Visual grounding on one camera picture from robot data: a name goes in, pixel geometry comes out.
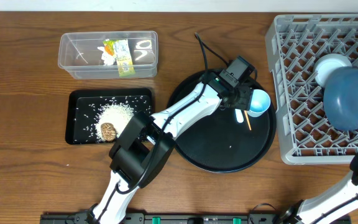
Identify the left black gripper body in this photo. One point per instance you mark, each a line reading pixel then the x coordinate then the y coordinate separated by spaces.
pixel 245 97

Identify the wooden chopstick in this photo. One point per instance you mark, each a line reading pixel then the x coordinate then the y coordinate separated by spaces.
pixel 247 120

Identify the light blue cup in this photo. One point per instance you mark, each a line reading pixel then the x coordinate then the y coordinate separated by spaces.
pixel 259 103

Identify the dark blue plate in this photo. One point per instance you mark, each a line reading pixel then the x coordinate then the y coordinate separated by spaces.
pixel 340 100

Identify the green yellow snack wrapper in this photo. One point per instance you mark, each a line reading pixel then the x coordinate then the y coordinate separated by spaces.
pixel 123 56

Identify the brown food lump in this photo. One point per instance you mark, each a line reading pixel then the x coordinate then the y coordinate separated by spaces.
pixel 108 132

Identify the white tissue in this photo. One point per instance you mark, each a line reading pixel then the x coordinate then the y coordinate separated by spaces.
pixel 108 57

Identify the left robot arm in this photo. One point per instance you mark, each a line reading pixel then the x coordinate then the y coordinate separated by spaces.
pixel 142 149

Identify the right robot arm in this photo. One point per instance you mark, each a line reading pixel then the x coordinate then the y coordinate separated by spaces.
pixel 337 201

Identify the grey dishwasher rack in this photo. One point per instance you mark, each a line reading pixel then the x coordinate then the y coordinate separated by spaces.
pixel 294 43

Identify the round black tray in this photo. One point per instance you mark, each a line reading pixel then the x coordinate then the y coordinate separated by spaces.
pixel 219 143

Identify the white bowl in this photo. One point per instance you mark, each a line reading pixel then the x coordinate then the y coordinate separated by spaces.
pixel 327 64

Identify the pile of white rice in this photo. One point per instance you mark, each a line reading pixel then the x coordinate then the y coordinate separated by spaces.
pixel 116 115

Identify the black rectangular tray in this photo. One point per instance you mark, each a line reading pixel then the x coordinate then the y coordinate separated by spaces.
pixel 85 105

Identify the clear plastic bin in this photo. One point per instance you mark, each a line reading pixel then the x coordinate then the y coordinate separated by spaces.
pixel 80 57

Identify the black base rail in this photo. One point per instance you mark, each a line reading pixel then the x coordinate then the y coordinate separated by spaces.
pixel 140 218

